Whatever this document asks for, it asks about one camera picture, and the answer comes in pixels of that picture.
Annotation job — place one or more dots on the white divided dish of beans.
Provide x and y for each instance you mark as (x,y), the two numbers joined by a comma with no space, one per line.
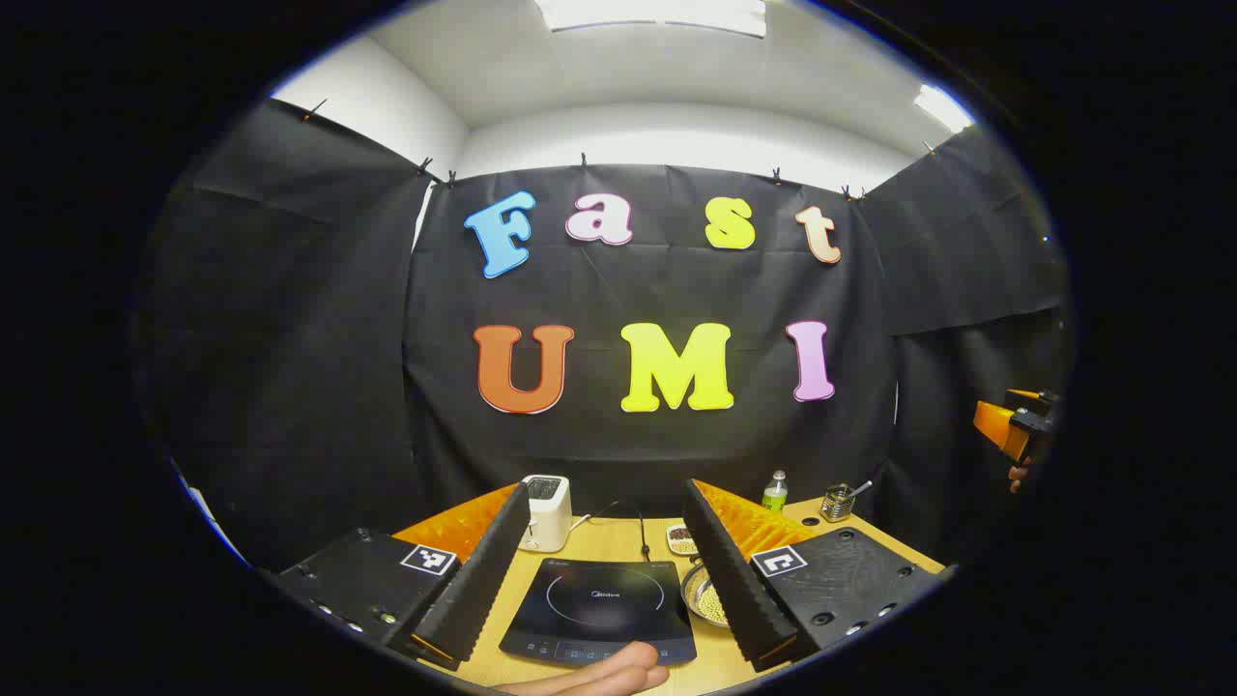
(681,539)

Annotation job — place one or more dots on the metal mesh utensil cup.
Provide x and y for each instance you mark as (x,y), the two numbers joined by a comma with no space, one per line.
(836,506)

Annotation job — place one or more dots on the black backdrop cloth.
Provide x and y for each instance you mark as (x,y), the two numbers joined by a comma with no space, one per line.
(618,290)

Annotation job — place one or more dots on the black induction cooktop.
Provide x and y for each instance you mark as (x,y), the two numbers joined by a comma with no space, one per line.
(599,604)

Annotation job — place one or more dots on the small ceiling light panel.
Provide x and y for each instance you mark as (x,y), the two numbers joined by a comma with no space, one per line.
(942,106)

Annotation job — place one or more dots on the large ceiling light panel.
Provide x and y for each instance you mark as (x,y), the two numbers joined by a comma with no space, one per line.
(657,14)

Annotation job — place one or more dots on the pile of soybeans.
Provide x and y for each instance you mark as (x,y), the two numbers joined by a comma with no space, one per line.
(713,604)

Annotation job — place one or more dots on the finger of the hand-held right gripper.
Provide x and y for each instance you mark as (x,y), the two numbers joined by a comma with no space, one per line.
(995,425)

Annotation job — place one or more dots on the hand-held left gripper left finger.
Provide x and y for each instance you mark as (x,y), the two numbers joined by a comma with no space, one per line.
(478,580)

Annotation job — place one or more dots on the white toaster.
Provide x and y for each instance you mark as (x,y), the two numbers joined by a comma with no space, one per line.
(548,512)

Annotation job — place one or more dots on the green drink bottle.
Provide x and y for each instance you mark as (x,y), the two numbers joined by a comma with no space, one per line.
(774,493)

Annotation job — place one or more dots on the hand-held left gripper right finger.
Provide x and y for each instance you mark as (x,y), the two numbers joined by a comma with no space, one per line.
(734,590)

